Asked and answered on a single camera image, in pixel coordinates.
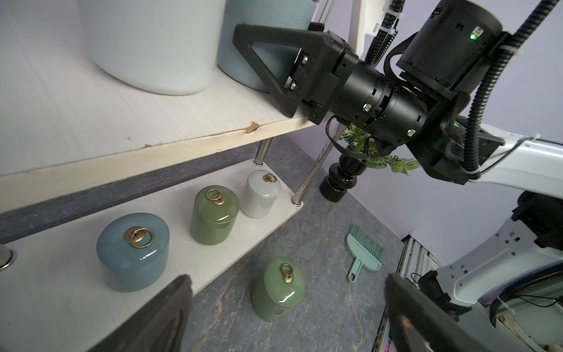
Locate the potted plant with pink flower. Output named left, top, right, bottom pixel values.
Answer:
left=320, top=125, right=420, bottom=202

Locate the small blue tea canister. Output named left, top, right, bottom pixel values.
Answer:
left=96, top=213, right=170, bottom=292

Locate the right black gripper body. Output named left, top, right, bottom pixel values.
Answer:
left=303, top=37, right=428, bottom=145

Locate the white two-tier shelf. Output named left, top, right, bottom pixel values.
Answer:
left=1, top=1, right=310, bottom=351

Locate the large green tea canister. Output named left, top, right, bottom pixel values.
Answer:
left=251, top=257, right=306, bottom=322

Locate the small green tea canister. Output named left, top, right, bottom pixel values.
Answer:
left=190, top=185, right=240, bottom=246

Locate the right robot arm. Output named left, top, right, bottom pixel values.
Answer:
left=233, top=1, right=562, bottom=351

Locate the small white tea canister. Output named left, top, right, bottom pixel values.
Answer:
left=240, top=170, right=281, bottom=219

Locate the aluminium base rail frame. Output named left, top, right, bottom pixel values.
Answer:
left=372, top=235, right=443, bottom=351

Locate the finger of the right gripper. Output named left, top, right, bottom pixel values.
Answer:
left=233, top=23, right=334, bottom=118

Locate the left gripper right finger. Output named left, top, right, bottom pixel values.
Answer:
left=384, top=274, right=506, bottom=351

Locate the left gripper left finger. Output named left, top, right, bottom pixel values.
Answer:
left=90, top=274, right=193, bottom=351

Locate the large white tea canister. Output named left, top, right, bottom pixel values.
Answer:
left=77, top=1, right=225, bottom=95

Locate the large light blue tea canister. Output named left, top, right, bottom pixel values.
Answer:
left=217, top=0, right=317, bottom=92

